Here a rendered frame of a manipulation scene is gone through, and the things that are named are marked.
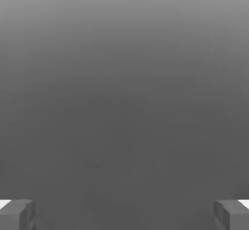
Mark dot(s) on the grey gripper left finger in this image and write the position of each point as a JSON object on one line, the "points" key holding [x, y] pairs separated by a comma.
{"points": [[15, 214]]}

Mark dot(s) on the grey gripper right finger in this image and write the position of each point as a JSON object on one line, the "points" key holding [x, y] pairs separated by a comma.
{"points": [[233, 214]]}

